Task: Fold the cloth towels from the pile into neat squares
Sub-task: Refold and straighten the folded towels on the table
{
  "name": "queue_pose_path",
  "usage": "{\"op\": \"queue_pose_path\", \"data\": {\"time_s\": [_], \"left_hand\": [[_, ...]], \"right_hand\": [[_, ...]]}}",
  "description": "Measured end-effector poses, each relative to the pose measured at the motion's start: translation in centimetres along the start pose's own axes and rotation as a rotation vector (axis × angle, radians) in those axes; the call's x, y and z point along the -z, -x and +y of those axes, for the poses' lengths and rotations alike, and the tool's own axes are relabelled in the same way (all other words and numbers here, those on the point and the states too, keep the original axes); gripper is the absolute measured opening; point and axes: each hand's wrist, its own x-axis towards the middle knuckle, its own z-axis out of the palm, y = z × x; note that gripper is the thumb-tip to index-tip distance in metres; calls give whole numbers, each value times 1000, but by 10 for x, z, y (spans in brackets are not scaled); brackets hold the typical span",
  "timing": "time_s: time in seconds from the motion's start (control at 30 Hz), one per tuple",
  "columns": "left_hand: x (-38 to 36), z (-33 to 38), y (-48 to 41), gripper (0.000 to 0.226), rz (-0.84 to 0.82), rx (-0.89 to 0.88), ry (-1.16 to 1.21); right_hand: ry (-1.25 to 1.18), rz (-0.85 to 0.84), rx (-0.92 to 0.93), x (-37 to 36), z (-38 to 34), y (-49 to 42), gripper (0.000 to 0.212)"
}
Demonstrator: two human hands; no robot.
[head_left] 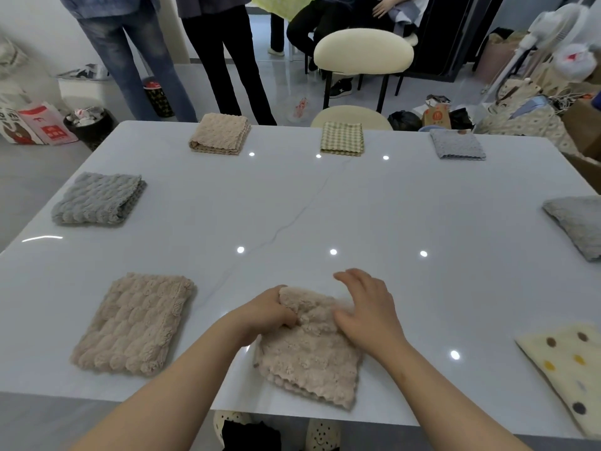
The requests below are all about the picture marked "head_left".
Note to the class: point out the person's right hand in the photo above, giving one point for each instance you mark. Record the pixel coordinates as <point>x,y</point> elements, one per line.
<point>375,319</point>

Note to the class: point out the person's left hand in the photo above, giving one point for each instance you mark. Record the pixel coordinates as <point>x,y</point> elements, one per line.
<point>263,314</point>

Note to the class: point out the beige textured towel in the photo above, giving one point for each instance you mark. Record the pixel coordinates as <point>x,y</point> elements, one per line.
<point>310,366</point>
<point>220,133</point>
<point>134,324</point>

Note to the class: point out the grey floral cloth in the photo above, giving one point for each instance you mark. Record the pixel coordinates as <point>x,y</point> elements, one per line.
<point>458,145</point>

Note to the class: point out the yellow polka dot cloth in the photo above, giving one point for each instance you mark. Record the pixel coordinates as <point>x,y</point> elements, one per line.
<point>568,371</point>

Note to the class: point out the grey fluffy towel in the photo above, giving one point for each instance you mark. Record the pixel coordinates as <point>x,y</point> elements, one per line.
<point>96,199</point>
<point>577,225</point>

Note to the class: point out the person's left forearm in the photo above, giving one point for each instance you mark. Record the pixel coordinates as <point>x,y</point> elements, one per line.
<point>164,399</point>

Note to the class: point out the person's right forearm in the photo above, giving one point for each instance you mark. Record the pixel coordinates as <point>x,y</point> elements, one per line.
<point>446,403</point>

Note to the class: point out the person's black trousers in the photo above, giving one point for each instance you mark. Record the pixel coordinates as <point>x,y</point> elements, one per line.
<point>251,439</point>

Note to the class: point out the cream perforated clog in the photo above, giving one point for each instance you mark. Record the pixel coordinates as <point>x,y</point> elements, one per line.
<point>324,436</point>
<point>225,415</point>

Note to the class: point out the white marble table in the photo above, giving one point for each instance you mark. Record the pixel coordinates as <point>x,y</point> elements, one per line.
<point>305,206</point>

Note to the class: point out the blue plastic basket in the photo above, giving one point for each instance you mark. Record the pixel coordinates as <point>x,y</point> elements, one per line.
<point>429,128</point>

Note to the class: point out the black plastic garbage bag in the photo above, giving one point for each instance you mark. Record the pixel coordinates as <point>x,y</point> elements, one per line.
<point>404,121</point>

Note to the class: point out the clear red printed plastic bag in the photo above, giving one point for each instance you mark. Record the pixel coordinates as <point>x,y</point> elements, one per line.
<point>298,110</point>

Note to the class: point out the black patterned waste bin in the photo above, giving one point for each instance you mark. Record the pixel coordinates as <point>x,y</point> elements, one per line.
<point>91,129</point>
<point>159,100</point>

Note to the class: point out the beige patterned cushion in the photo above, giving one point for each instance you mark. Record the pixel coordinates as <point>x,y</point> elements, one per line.
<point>526,126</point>

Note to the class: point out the light blue cloth item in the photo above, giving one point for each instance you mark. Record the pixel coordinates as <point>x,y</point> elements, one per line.
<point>530,107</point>

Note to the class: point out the cream seat chair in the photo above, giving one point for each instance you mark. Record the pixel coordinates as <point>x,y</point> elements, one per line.
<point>364,49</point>

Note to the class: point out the white storage box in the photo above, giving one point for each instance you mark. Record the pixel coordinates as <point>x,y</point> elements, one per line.
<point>94,96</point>

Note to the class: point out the red and white bag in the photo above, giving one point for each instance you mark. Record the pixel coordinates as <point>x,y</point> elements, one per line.
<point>47,126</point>

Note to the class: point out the pink paper bag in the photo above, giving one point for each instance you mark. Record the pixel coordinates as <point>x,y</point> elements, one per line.
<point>495,56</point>

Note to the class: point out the black furniture panel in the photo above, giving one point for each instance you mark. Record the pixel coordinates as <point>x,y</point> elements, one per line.
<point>446,32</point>

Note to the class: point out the grey white crumpled item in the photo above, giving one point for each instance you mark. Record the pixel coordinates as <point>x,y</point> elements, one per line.
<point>87,72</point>

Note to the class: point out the blue and white bag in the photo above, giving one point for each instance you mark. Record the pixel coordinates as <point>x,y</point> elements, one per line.
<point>596,99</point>

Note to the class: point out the white brown printed bag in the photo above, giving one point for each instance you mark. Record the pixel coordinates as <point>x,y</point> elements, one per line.
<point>11,129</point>

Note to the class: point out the white red printed plastic bag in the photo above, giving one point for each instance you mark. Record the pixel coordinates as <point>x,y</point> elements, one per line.
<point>575,61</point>

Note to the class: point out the white crumpled plastic bag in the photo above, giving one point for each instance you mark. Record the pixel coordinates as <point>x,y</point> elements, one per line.
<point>11,65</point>

